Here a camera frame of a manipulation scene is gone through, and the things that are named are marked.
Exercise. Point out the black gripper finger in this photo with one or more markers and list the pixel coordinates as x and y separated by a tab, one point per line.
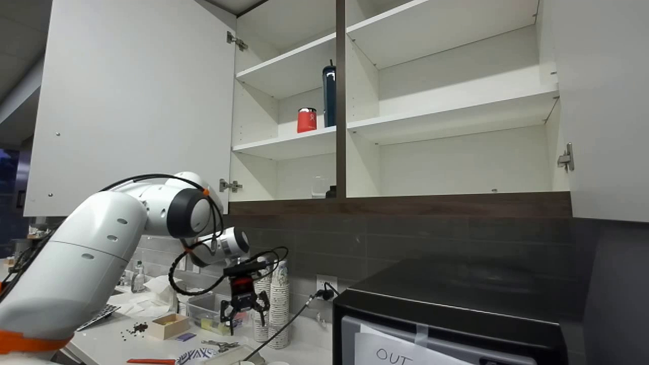
227	314
262	313

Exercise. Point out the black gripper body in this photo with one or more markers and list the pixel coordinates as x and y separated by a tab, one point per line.
246	287

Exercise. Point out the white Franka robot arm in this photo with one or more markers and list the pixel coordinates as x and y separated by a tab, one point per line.
88	249

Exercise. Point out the red cup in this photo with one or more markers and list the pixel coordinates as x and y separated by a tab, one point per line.
306	121

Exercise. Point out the dark wood cabinet trim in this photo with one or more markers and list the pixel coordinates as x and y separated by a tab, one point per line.
419	206

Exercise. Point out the white cabinet door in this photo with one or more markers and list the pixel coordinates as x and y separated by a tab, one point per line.
601	101
134	88

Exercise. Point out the stack of paper cups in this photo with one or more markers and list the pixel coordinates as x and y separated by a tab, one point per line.
262	337
278	304

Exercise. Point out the clear plastic container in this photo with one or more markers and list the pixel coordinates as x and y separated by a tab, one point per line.
204	314

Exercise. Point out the blue striped item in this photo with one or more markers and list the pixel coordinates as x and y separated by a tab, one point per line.
195	356

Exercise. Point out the small wooden box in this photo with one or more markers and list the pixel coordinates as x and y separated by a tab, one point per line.
166	324

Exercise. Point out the white napkin pile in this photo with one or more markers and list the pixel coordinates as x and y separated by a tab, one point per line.
165	289

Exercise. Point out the red flat item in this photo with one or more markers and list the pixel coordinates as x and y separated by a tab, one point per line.
150	362

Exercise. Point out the small black keys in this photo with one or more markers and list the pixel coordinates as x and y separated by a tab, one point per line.
134	329

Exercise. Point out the clear soap bottle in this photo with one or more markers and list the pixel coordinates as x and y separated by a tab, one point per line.
139	278

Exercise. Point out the metal door hinge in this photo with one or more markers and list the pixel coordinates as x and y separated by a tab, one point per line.
567	159
230	185
235	40

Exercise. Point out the clear glass jar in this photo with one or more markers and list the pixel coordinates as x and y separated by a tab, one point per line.
317	188

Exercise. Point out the grey dish mat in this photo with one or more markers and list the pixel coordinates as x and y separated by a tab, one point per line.
102	314

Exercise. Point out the small black shelf item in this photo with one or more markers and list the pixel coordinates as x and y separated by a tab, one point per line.
330	194

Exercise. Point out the white paper sign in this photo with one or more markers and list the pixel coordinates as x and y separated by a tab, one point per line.
406	348

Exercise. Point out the dark blue tumbler bottle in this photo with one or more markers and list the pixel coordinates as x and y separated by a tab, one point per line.
329	94

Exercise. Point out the brown cabinet divider post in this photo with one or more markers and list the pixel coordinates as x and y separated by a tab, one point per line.
340	101

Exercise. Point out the white open wall cabinet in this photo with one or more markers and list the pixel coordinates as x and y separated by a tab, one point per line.
446	163

